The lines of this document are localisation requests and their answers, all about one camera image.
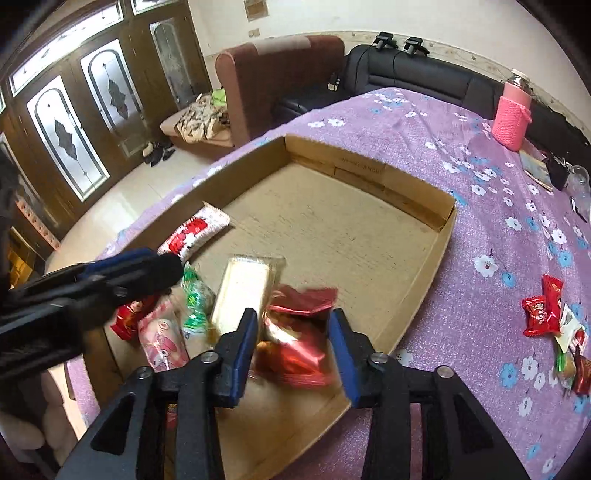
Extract pink knitted sleeve thermos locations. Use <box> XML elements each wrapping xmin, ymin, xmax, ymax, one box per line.
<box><xmin>492</xmin><ymin>69</ymin><xmax>533</xmax><ymax>152</ymax></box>

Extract red candy wrapper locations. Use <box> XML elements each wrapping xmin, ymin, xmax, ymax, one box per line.
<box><xmin>521</xmin><ymin>274</ymin><xmax>564</xmax><ymax>338</ymax></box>

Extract pink snack packet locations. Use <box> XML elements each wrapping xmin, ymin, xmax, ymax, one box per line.
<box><xmin>138</xmin><ymin>299</ymin><xmax>189</xmax><ymax>372</ymax></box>

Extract black clamp on sofa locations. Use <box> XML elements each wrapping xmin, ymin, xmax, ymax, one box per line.
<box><xmin>404</xmin><ymin>36</ymin><xmax>430</xmax><ymax>57</ymax></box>
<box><xmin>372</xmin><ymin>32</ymin><xmax>398</xmax><ymax>51</ymax></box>

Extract white red snack sachet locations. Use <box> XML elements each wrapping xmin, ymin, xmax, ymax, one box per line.
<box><xmin>555</xmin><ymin>304</ymin><xmax>589</xmax><ymax>354</ymax></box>

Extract wooden glass panel door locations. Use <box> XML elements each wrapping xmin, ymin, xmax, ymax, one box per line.
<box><xmin>1</xmin><ymin>1</ymin><xmax>211</xmax><ymax>237</ymax></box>

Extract beige green snack packet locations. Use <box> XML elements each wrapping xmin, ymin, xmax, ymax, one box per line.
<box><xmin>554</xmin><ymin>341</ymin><xmax>576</xmax><ymax>390</ymax></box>

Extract purple floral tablecloth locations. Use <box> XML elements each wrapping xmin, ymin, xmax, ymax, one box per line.
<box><xmin>68</xmin><ymin>87</ymin><xmax>591</xmax><ymax>480</ymax></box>

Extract dark red foil snack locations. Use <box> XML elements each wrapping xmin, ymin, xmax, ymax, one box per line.
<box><xmin>252</xmin><ymin>284</ymin><xmax>338</xmax><ymax>389</ymax></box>

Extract red candy packet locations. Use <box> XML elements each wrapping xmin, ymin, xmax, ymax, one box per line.
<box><xmin>110</xmin><ymin>294</ymin><xmax>160</xmax><ymax>341</ymax></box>

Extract cream wafer snack pack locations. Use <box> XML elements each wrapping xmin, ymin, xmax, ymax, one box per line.
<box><xmin>211</xmin><ymin>255</ymin><xmax>286</xmax><ymax>341</ymax></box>

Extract brown fabric armchair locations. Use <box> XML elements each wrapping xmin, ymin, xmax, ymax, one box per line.
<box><xmin>160</xmin><ymin>35</ymin><xmax>345</xmax><ymax>160</ymax></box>

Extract shallow cardboard box tray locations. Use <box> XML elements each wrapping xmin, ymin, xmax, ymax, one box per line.
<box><xmin>83</xmin><ymin>135</ymin><xmax>458</xmax><ymax>479</ymax></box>

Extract patterned blanket on bench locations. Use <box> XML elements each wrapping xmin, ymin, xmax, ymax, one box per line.
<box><xmin>175</xmin><ymin>88</ymin><xmax>230</xmax><ymax>143</ymax></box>

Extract black leather sofa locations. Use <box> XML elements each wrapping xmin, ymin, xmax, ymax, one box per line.
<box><xmin>271</xmin><ymin>45</ymin><xmax>590</xmax><ymax>168</ymax></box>

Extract black small pouch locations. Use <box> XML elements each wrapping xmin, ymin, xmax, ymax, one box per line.
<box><xmin>545</xmin><ymin>155</ymin><xmax>569</xmax><ymax>191</ymax></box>

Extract small booklet on table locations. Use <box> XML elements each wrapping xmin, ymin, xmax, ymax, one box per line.
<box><xmin>519</xmin><ymin>150</ymin><xmax>553</xmax><ymax>191</ymax></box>

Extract red white snack packet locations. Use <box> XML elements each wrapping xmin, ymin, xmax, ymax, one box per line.
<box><xmin>157</xmin><ymin>203</ymin><xmax>230</xmax><ymax>264</ymax></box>

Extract shoes on floor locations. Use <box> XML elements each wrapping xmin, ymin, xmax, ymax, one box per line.
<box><xmin>142</xmin><ymin>141</ymin><xmax>175</xmax><ymax>167</ymax></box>

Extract green white candy packet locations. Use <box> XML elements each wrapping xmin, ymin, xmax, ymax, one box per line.
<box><xmin>181</xmin><ymin>264</ymin><xmax>215</xmax><ymax>339</ymax></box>

